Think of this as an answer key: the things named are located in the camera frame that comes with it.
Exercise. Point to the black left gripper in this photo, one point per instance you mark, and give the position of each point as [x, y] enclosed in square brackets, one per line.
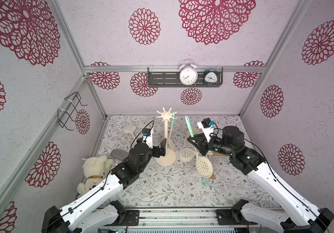
[158, 153]

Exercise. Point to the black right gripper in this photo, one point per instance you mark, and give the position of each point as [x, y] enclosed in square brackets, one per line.
[201, 142]

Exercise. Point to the cream skimmer green handle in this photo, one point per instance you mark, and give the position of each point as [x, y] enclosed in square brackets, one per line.
[170, 142]
[203, 165]

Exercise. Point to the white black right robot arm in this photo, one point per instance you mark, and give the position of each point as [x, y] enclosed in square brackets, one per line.
[298, 215]

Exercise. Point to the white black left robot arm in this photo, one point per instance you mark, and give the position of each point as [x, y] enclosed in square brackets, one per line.
[82, 215]

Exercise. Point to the cream utensil rack stand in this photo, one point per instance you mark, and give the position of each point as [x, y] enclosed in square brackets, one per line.
[170, 156]

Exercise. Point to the cream skimmer near left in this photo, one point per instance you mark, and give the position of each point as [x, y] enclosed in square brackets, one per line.
[187, 155]

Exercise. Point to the grey oblong case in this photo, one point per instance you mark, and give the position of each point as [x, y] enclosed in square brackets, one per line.
[119, 154]

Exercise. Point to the white teddy bear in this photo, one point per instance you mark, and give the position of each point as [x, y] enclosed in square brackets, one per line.
[95, 169]

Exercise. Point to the dark green alarm clock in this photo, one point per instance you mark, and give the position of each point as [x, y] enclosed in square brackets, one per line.
[211, 77]

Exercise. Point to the white alarm clock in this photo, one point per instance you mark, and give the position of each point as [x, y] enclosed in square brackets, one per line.
[188, 72]

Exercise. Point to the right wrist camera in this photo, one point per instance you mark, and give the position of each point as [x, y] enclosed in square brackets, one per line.
[206, 125]

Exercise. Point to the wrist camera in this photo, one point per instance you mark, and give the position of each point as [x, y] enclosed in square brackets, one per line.
[147, 137]
[206, 125]

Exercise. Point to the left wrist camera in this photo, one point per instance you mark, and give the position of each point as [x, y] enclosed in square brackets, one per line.
[147, 137]

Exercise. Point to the lone skimmer orange handle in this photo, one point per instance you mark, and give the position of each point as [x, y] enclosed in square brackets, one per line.
[130, 129]

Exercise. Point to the grey wall shelf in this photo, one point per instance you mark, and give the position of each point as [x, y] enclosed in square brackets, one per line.
[159, 77]

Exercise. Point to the metal base rail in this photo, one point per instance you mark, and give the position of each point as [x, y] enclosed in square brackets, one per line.
[165, 220]

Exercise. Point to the black wire wall rack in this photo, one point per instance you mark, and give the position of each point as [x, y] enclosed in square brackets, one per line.
[64, 115]

